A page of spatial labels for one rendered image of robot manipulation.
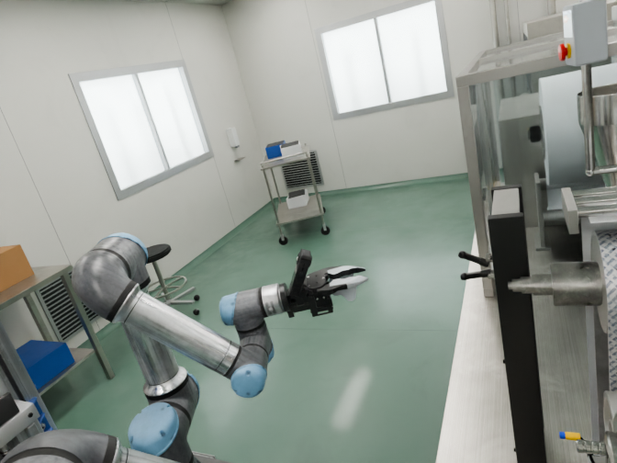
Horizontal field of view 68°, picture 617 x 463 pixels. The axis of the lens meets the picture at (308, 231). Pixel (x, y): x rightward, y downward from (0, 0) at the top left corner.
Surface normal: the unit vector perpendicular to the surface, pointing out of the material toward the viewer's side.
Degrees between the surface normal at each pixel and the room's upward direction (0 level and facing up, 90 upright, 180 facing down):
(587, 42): 90
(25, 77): 90
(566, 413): 0
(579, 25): 90
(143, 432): 8
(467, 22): 90
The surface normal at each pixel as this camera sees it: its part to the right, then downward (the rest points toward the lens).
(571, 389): -0.24, -0.92
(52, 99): 0.90, -0.08
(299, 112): -0.37, 0.39
